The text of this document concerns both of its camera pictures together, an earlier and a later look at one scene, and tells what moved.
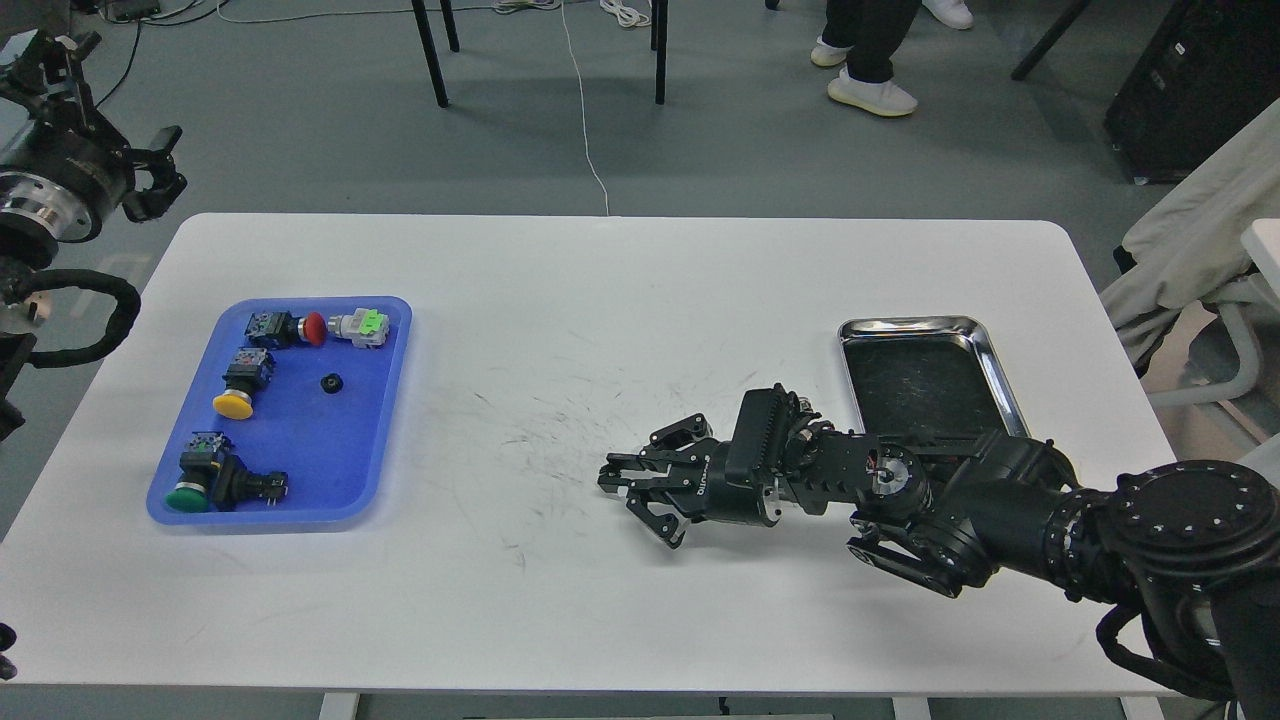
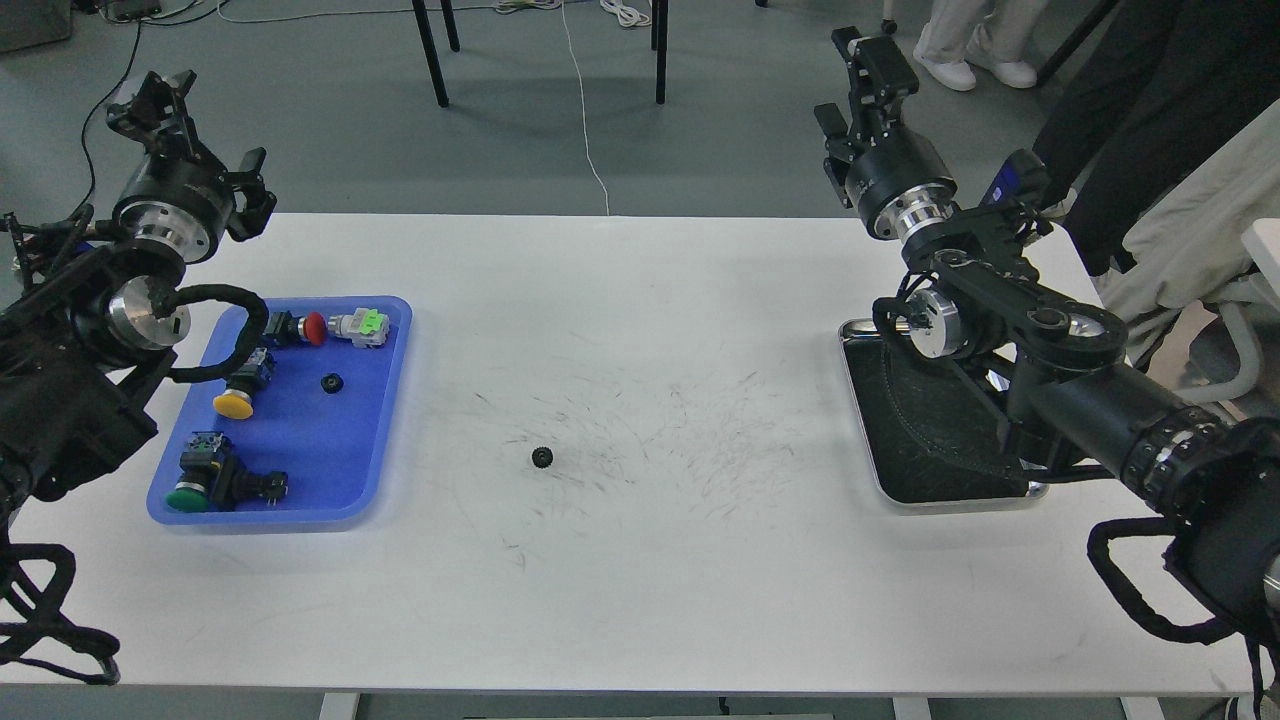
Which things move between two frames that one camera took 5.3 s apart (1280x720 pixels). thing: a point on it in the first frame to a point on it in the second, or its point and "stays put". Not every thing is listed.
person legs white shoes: [869, 35] to [998, 37]
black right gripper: [734, 481] to [902, 181]
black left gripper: [62, 176] to [177, 199]
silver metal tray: [932, 378] stays put
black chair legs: [658, 44] stays put
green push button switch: [212, 477] stays put
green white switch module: [366, 328] stays put
